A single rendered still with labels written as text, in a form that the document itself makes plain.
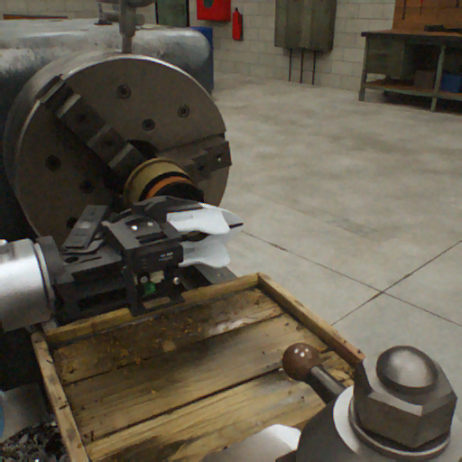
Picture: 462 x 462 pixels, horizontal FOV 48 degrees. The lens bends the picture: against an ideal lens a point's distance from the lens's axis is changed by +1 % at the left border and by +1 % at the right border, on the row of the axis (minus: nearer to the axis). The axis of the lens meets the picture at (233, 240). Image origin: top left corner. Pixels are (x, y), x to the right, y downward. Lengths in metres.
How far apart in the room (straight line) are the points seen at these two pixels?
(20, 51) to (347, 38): 7.72
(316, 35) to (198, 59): 7.54
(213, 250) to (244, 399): 0.19
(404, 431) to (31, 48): 0.77
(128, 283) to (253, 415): 0.23
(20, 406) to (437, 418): 1.05
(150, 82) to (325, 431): 0.58
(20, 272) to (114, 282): 0.08
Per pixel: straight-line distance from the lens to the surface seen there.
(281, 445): 0.39
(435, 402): 0.21
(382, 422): 0.21
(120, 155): 0.66
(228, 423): 0.59
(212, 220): 0.52
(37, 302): 0.46
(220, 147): 0.75
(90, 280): 0.47
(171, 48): 0.92
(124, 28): 0.75
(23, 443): 1.06
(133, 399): 0.63
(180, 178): 0.62
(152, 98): 0.74
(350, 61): 8.41
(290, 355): 0.27
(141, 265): 0.46
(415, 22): 7.81
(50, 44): 0.88
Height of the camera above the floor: 1.31
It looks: 26 degrees down
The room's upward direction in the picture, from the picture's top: straight up
